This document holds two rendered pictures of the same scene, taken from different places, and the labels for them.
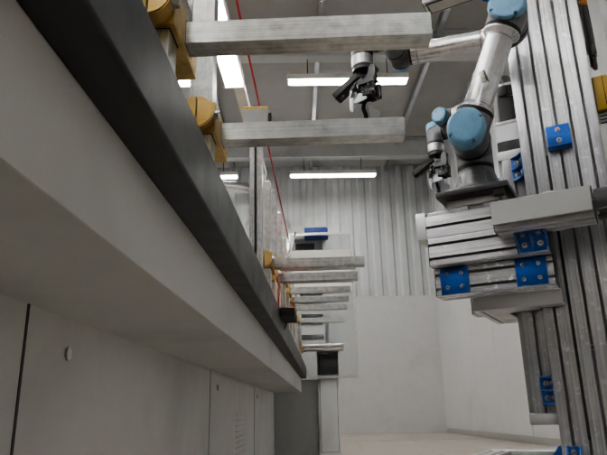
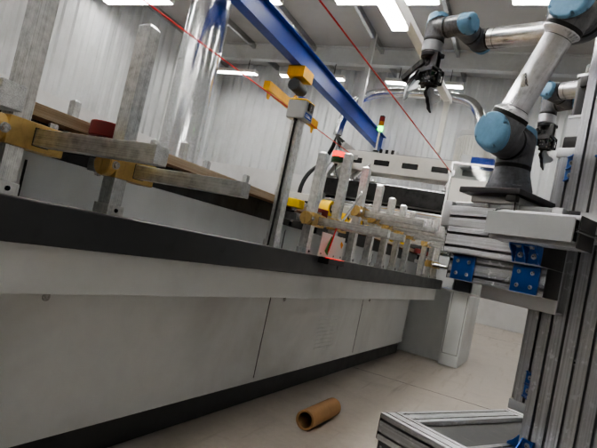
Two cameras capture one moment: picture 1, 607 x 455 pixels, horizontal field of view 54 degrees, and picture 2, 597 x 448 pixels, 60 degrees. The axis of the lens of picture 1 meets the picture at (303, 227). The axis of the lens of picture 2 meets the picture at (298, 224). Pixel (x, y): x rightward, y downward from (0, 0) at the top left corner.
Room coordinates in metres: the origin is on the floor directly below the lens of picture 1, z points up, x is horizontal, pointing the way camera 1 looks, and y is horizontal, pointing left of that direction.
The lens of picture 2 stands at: (-0.01, -0.70, 0.72)
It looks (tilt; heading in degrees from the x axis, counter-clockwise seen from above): 3 degrees up; 25
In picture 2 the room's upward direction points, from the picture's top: 12 degrees clockwise
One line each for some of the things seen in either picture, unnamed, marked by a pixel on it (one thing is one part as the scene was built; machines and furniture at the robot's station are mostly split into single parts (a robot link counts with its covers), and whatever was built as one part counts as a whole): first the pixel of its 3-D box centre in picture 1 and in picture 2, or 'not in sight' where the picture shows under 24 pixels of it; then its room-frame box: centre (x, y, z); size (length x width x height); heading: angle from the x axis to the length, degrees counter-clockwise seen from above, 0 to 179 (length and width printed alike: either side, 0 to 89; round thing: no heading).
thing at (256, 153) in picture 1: (256, 207); (284, 182); (1.57, 0.13, 0.93); 0.05 x 0.05 x 0.45; 88
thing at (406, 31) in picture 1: (246, 39); (67, 143); (0.62, 0.06, 0.81); 0.44 x 0.03 x 0.04; 88
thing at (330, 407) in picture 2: not in sight; (319, 412); (2.13, 0.02, 0.04); 0.30 x 0.08 x 0.08; 178
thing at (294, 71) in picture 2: not in sight; (298, 85); (6.34, 2.76, 2.95); 0.34 x 0.26 x 0.49; 1
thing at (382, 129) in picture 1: (266, 135); (163, 177); (0.87, 0.06, 0.80); 0.44 x 0.03 x 0.04; 88
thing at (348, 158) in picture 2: (272, 253); (338, 206); (2.08, 0.11, 0.93); 0.04 x 0.04 x 0.48; 88
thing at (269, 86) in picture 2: not in sight; (293, 107); (6.34, 2.76, 2.65); 1.70 x 0.09 x 0.32; 1
